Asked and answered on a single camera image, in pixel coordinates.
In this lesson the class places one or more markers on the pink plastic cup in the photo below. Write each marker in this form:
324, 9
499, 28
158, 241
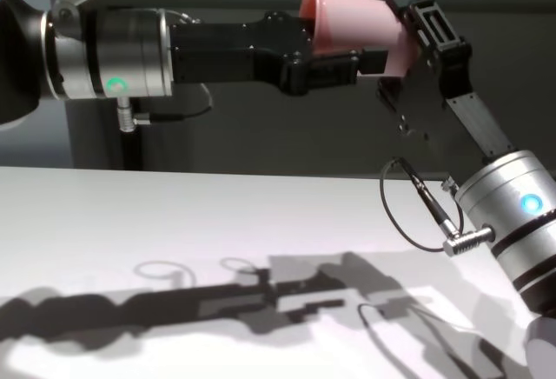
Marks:
356, 18

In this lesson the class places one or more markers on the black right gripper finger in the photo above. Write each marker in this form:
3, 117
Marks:
438, 27
389, 92

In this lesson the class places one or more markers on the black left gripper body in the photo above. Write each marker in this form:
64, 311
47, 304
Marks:
226, 55

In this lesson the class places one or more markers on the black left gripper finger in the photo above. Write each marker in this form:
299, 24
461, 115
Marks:
313, 35
334, 66

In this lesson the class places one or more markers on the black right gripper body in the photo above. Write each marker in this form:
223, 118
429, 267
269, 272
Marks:
434, 105

